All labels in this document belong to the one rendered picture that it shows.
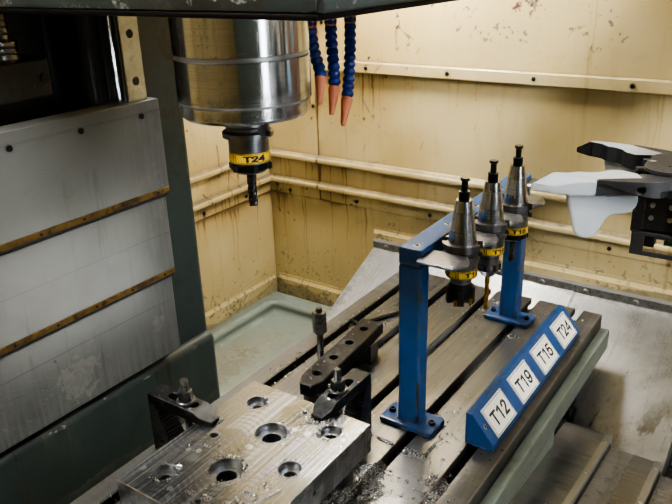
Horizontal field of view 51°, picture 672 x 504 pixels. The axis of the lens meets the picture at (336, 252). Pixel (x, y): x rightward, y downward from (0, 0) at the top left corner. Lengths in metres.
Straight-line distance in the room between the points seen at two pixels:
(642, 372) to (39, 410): 1.23
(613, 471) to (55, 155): 1.16
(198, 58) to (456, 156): 1.17
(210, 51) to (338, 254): 1.45
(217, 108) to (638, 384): 1.19
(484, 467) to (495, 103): 0.95
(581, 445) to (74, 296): 1.01
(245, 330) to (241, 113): 1.48
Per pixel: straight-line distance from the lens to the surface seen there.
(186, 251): 1.52
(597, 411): 1.66
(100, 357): 1.39
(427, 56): 1.87
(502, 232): 1.21
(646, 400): 1.69
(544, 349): 1.42
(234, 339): 2.19
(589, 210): 0.68
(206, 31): 0.80
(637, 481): 1.51
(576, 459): 1.49
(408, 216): 2.01
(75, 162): 1.26
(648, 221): 0.72
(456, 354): 1.46
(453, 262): 1.07
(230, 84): 0.80
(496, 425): 1.22
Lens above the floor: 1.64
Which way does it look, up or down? 23 degrees down
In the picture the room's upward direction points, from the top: 2 degrees counter-clockwise
